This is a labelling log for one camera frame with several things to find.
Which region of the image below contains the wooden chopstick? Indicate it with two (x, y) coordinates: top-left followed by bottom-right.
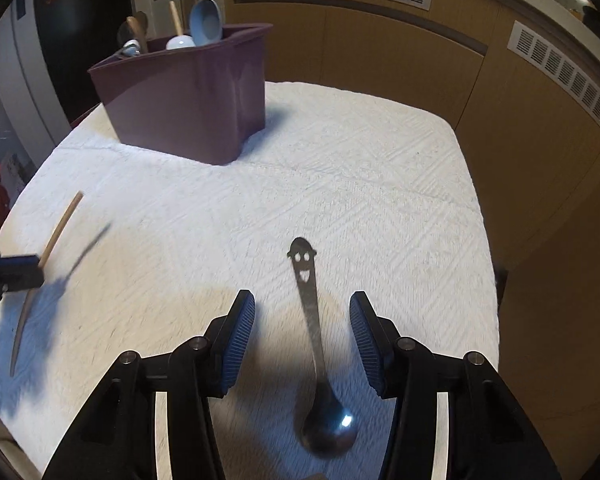
(8, 190), (86, 380)

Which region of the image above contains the smiley handle metal spoon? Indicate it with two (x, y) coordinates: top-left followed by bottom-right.
(287, 237), (358, 460)

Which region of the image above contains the brown wooden spoon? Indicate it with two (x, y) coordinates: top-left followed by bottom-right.
(126, 11), (148, 53)

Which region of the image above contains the white textured table cloth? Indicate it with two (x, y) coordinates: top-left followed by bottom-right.
(0, 82), (500, 479)

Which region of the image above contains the purple plastic utensil holder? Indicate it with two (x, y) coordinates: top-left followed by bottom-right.
(88, 23), (273, 165)

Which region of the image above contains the blue ceramic soup spoon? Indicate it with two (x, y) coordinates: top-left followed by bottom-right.
(188, 0), (223, 47)

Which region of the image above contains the wooden handle in holder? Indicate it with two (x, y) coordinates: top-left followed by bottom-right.
(169, 0), (184, 36)

